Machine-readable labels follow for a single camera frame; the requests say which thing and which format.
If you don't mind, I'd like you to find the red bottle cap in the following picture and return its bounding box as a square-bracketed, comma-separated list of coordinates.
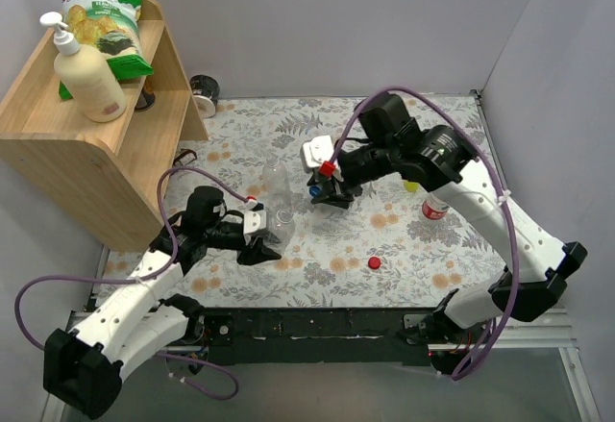
[368, 257, 381, 270]

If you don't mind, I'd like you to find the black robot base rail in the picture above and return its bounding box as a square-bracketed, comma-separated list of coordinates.
[148, 306, 496, 368]

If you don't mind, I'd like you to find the cream lotion pump bottle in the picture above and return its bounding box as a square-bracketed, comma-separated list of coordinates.
[39, 12, 127, 123]

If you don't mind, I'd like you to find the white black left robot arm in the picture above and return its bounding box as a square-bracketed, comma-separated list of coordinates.
[43, 186, 280, 419]

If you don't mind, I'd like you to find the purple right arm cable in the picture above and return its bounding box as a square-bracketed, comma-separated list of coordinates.
[333, 86, 523, 381]

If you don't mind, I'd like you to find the cassava chips bag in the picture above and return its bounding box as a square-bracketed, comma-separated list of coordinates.
[62, 0, 153, 81]

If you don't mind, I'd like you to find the red label water bottle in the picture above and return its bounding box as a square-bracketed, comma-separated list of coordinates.
[421, 193, 450, 221]

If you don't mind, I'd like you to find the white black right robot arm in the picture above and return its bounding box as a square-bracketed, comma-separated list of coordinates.
[300, 91, 587, 343]

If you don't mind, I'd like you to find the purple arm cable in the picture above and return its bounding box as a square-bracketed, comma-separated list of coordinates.
[13, 166, 258, 400]
[333, 86, 523, 381]

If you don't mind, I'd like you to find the yellow bottle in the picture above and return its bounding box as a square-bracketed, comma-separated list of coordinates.
[404, 181, 420, 193]

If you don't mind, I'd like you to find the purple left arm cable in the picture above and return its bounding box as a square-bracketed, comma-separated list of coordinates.
[13, 166, 258, 400]

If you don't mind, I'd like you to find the blue bottle cap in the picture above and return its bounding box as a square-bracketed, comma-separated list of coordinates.
[309, 186, 321, 197]

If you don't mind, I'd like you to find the wooden shelf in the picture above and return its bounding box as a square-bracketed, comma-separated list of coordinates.
[1, 0, 208, 252]

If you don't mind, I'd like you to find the clear plastic bottle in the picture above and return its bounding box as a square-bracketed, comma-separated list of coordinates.
[261, 155, 295, 254]

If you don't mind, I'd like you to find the black tape roll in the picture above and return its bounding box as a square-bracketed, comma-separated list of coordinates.
[189, 74, 220, 118]

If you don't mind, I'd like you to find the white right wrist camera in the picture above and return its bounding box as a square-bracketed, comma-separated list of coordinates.
[300, 135, 342, 180]

